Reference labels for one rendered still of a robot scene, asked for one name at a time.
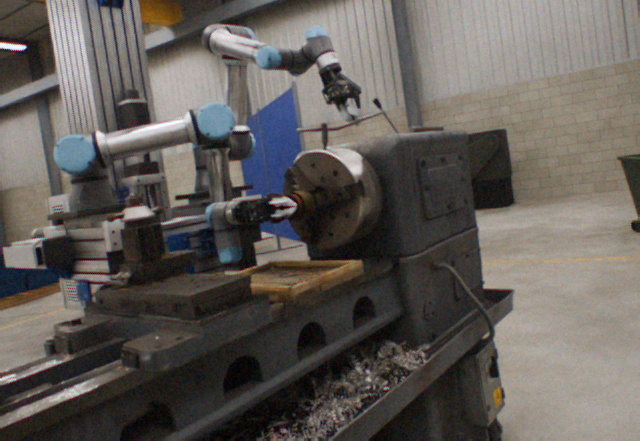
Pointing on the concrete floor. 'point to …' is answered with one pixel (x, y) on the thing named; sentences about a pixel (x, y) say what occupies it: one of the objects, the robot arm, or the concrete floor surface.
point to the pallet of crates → (25, 284)
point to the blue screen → (274, 154)
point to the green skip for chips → (633, 183)
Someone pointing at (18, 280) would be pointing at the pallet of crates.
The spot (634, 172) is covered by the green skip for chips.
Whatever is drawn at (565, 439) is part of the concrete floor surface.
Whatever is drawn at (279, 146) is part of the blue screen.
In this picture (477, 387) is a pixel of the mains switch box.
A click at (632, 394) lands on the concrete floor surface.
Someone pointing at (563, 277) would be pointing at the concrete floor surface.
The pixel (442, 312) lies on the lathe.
